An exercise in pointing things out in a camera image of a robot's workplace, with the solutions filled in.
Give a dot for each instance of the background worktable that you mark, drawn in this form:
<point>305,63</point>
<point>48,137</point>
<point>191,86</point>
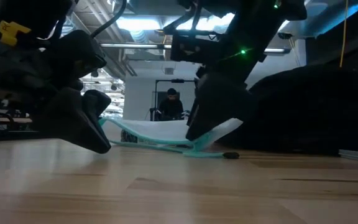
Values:
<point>11,119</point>

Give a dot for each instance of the teal mesh zipper pouch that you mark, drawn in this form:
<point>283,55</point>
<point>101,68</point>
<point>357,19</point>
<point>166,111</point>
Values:
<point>154,127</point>

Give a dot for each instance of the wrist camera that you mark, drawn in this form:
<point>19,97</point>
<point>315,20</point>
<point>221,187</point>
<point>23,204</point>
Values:
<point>79,53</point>
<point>194,48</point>

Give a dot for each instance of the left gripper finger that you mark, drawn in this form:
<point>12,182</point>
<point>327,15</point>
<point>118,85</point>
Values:
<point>70,121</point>
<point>96,102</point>

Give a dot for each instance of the black backpack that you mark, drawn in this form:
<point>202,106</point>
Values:
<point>306,109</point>

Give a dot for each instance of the person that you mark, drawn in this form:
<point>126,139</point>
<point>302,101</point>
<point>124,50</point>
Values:
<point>171,107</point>

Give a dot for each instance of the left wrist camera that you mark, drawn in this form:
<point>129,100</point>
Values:
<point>79,53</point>

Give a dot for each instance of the ceiling light tube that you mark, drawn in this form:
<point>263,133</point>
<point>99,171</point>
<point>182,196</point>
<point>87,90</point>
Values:
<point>135,46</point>

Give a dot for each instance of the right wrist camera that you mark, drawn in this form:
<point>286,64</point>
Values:
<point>194,48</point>

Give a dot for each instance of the yellow plastic tag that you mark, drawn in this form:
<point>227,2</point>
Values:
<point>11,31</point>

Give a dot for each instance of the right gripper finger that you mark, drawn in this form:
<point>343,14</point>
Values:
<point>222,105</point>

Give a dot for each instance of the black background rig frame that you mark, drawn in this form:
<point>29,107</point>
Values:
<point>156,93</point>

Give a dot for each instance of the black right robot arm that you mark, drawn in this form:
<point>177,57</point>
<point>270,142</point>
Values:
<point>259,18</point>

